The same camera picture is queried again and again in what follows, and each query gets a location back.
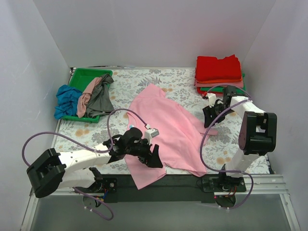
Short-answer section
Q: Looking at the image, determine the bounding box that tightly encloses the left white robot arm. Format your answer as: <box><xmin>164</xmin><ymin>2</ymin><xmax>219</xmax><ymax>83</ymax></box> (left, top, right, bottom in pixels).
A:
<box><xmin>26</xmin><ymin>128</ymin><xmax>163</xmax><ymax>198</ymax></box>

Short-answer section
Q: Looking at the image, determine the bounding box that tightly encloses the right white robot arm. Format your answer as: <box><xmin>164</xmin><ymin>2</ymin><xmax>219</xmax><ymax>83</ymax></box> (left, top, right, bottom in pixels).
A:
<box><xmin>202</xmin><ymin>84</ymin><xmax>277</xmax><ymax>192</ymax></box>

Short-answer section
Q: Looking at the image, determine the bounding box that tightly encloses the green folded t-shirt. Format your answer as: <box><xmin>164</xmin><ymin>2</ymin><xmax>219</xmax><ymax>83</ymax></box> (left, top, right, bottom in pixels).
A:
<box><xmin>195</xmin><ymin>73</ymin><xmax>246</xmax><ymax>95</ymax></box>

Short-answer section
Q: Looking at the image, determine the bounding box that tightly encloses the pink folded t-shirt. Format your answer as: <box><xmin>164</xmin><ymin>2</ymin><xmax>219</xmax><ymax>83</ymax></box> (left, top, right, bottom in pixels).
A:
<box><xmin>194</xmin><ymin>80</ymin><xmax>244</xmax><ymax>88</ymax></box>

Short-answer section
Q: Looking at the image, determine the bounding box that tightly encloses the red folded t-shirt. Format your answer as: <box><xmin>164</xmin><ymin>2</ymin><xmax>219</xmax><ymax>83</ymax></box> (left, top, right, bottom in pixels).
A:
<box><xmin>195</xmin><ymin>55</ymin><xmax>242</xmax><ymax>81</ymax></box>

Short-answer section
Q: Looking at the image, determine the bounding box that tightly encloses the grey t-shirt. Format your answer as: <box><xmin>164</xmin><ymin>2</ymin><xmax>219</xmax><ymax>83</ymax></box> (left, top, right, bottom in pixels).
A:
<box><xmin>85</xmin><ymin>74</ymin><xmax>114</xmax><ymax>118</ymax></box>

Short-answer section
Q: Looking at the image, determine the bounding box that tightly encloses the floral table mat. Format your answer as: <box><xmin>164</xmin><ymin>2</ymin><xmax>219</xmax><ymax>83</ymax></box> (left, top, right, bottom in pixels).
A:
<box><xmin>51</xmin><ymin>67</ymin><xmax>270</xmax><ymax>175</ymax></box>

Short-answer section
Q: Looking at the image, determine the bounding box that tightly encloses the dusty pink t-shirt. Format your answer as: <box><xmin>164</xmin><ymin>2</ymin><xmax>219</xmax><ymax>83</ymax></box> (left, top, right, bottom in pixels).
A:
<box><xmin>76</xmin><ymin>77</ymin><xmax>102</xmax><ymax>118</ymax></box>

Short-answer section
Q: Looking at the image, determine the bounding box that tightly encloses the blue t-shirt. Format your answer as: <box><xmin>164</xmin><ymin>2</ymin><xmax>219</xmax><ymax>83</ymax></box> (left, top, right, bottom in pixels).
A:
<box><xmin>54</xmin><ymin>85</ymin><xmax>82</xmax><ymax>120</ymax></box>

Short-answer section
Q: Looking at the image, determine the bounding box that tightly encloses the green plastic bin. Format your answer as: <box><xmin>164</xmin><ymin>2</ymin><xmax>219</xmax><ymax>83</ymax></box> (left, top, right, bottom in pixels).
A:
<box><xmin>62</xmin><ymin>68</ymin><xmax>113</xmax><ymax>123</ymax></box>

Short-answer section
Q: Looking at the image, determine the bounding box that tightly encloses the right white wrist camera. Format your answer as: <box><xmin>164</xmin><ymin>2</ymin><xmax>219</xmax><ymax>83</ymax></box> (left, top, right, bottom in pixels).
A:
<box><xmin>203</xmin><ymin>93</ymin><xmax>217</xmax><ymax>108</ymax></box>

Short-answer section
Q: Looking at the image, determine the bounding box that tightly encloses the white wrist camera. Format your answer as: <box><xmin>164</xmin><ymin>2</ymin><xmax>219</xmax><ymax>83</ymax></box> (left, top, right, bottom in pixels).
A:
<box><xmin>203</xmin><ymin>93</ymin><xmax>217</xmax><ymax>108</ymax></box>
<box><xmin>144</xmin><ymin>124</ymin><xmax>159</xmax><ymax>144</ymax></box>

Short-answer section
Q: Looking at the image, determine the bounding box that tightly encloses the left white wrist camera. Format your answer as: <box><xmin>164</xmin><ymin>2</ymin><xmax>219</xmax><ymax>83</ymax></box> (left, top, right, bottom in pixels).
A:
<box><xmin>144</xmin><ymin>124</ymin><xmax>159</xmax><ymax>144</ymax></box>

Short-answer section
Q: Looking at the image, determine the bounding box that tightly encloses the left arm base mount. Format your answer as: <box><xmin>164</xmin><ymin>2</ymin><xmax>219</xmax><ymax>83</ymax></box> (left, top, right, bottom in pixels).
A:
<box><xmin>77</xmin><ymin>177</ymin><xmax>118</xmax><ymax>201</ymax></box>

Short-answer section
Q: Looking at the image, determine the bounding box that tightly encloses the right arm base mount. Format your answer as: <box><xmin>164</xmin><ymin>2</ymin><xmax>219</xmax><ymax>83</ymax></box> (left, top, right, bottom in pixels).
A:
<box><xmin>196</xmin><ymin>175</ymin><xmax>246</xmax><ymax>208</ymax></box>

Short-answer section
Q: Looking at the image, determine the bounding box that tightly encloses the aluminium frame rail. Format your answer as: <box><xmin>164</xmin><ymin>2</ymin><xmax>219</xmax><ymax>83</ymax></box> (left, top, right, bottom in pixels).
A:
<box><xmin>21</xmin><ymin>175</ymin><xmax>300</xmax><ymax>231</ymax></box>

